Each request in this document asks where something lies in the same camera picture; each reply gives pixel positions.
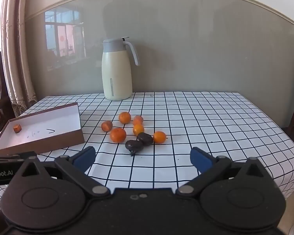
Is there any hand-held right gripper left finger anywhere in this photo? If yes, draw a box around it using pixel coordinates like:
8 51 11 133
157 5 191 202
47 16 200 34
15 146 111 199

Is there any brown cardboard box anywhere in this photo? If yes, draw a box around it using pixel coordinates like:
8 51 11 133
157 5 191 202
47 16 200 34
0 102 85 156

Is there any dark brown fruit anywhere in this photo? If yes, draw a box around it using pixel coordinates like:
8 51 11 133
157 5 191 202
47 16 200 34
137 132 154 145
125 140 144 157

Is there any beige lace curtain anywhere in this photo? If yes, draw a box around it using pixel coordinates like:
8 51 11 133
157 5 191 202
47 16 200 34
1 0 38 118

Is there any large orange mandarin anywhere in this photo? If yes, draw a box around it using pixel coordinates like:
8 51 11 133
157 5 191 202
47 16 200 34
110 128 127 143

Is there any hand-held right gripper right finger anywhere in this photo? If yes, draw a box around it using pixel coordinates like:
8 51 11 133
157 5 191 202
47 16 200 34
176 147 275 197

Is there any black white checked tablecloth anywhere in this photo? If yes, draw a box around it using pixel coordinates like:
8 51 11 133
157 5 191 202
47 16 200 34
0 92 294 201

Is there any cream thermos jug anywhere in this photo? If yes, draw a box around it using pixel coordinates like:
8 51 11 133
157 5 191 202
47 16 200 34
102 37 140 101

